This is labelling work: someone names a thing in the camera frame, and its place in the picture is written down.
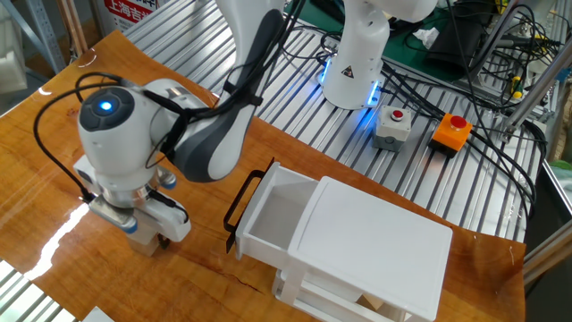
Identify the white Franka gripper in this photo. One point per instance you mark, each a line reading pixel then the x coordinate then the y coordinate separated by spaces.
pixel 165 221

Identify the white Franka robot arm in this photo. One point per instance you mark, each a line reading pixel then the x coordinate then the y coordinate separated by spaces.
pixel 120 147

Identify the white plain drawer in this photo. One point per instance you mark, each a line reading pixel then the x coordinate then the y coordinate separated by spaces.
pixel 322 308

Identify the glossy wood-grain mat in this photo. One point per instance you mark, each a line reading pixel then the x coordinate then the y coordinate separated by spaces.
pixel 89 286

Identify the white paper sheet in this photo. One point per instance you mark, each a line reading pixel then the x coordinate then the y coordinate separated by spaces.
pixel 98 315

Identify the wooden block inside cabinet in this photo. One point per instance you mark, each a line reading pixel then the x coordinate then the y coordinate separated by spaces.
pixel 373 303

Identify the red and white sign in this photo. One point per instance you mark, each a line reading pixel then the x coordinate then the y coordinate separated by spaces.
pixel 132 13

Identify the white foam piece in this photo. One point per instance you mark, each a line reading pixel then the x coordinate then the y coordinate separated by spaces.
pixel 11 67

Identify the wooden pole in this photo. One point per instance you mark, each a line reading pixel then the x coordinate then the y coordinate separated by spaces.
pixel 76 27

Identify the grey perforated steel upright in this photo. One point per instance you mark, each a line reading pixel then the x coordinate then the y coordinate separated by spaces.
pixel 47 36

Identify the grey box with red button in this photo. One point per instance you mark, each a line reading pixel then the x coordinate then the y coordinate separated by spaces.
pixel 392 129

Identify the orange box with red button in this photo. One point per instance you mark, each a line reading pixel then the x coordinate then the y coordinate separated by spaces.
pixel 450 136

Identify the crumpled white paper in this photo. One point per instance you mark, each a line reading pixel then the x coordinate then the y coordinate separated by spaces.
pixel 426 38

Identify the black device box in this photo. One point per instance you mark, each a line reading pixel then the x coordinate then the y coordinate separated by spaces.
pixel 456 44

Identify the grey metal pole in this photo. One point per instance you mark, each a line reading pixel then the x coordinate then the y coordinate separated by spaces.
pixel 491 44

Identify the pale green object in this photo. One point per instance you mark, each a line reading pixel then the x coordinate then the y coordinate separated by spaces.
pixel 565 179

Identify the silver camera with blue caps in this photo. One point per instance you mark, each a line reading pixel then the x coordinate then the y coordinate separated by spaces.
pixel 114 214

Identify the white plastic drawer cabinet frame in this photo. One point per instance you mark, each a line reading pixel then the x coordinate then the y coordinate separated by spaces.
pixel 371 250

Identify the aluminium frame rail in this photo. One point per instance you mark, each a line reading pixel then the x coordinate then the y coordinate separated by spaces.
pixel 549 255

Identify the slanted aluminium profile post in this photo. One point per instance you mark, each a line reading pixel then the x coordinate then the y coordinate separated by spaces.
pixel 536 89

